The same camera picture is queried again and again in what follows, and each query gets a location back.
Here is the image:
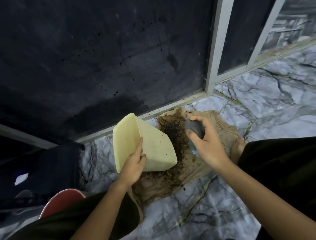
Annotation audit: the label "person's right hand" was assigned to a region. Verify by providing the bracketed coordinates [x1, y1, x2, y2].
[186, 115, 234, 169]

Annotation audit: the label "person's left hand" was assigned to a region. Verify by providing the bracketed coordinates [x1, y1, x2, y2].
[118, 136, 147, 188]

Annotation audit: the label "dark grey scoop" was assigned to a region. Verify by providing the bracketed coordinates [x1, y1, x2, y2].
[185, 120, 205, 157]

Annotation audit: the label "cream plastic plant pot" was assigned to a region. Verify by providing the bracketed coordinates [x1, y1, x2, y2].
[113, 113, 178, 173]

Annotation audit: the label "person's right forearm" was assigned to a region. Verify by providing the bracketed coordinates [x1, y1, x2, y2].
[214, 158, 316, 240]

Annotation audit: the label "person's left forearm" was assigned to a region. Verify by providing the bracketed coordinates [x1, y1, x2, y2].
[70, 181, 136, 240]

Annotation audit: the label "pile of brown soil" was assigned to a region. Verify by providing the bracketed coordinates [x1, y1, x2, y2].
[138, 108, 199, 189]

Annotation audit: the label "brown paper sheet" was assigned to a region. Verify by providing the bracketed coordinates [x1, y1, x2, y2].
[128, 106, 248, 224]

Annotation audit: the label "person's right foot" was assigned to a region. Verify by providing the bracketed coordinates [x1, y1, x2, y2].
[230, 137, 247, 165]

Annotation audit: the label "black bag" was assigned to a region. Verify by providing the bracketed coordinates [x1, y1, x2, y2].
[0, 142, 86, 213]

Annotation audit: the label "person's black shorts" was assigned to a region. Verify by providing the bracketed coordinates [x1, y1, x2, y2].
[7, 136, 316, 240]

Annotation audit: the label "red round stool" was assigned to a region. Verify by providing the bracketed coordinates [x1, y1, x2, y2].
[39, 188, 86, 220]

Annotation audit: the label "white metal window frame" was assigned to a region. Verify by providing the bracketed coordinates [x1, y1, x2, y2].
[0, 0, 316, 150]

